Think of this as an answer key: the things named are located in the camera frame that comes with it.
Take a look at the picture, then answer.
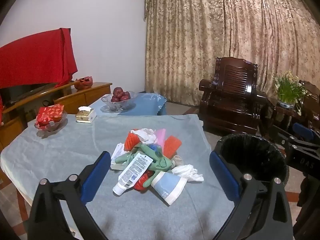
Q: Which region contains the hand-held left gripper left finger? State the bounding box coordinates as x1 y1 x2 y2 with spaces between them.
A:
27 151 112 240

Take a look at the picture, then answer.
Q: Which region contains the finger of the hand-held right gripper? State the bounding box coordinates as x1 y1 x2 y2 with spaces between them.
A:
292 123 320 152
271 125 298 151

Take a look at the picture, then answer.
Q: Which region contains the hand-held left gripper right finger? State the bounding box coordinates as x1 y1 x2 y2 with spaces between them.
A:
209 151 294 240

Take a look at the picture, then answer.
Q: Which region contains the black bagged trash bin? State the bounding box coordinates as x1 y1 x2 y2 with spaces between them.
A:
215 134 290 230

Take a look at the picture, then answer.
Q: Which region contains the dark wooden side table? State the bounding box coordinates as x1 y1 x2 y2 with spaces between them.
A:
266 97 304 135

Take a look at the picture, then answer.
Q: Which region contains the dark wooden armchair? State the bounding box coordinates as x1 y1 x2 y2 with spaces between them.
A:
199 57 269 135
297 80 320 130

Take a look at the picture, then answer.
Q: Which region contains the white cardboard box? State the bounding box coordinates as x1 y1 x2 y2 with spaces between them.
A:
110 142 130 170

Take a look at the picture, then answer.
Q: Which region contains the white crumpled tissue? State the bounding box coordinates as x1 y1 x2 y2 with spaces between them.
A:
171 164 204 182
130 128 157 143

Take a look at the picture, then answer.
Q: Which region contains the white squeeze tube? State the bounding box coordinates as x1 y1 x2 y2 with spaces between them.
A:
112 152 153 196

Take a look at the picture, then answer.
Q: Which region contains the potted flowering plant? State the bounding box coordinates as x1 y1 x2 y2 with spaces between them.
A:
273 71 312 109

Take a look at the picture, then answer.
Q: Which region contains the grey tablecloth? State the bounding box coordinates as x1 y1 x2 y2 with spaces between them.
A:
0 114 240 240

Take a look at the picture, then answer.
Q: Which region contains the light blue paper package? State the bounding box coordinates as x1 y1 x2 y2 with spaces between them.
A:
151 171 188 206

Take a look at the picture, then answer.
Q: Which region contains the gold white tissue box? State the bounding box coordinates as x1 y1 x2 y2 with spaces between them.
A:
76 106 97 123

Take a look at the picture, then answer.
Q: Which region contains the glass dish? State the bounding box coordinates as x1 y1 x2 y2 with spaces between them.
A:
34 111 68 132

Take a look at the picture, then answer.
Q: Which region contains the glass fruit bowl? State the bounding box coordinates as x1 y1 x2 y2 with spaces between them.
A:
101 91 138 112

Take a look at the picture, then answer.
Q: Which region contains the pink face mask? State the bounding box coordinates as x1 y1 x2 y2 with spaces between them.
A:
154 129 167 147

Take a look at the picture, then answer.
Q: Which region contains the red patterned packet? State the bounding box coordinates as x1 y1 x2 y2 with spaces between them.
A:
36 104 65 129

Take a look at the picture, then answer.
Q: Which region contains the wooden television cabinet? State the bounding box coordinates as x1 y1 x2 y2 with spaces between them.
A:
0 81 113 150

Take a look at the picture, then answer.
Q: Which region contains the red ornament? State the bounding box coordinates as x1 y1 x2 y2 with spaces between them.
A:
74 76 93 90

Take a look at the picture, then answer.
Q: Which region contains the black television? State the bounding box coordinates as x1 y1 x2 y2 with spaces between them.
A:
0 81 60 110

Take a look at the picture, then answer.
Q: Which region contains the beige patterned curtain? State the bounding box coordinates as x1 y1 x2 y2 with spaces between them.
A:
144 0 320 105

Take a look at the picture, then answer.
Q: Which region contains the red cloth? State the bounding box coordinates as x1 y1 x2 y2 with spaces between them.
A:
0 27 78 89

